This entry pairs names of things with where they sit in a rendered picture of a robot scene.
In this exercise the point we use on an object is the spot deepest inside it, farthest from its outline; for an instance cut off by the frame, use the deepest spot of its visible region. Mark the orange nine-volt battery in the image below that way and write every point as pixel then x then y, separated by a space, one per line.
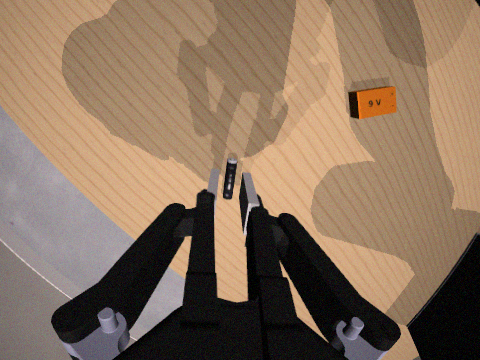
pixel 372 102

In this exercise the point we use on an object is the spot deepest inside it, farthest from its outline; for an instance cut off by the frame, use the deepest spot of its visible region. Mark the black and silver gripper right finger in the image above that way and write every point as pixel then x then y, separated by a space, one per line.
pixel 351 324

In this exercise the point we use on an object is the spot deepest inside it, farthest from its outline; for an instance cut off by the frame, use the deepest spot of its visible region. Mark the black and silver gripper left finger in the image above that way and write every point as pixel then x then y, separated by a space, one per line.
pixel 93 325

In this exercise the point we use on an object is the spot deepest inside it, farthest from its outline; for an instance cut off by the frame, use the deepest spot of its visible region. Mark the black cylindrical battery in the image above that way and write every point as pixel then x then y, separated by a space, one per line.
pixel 229 178

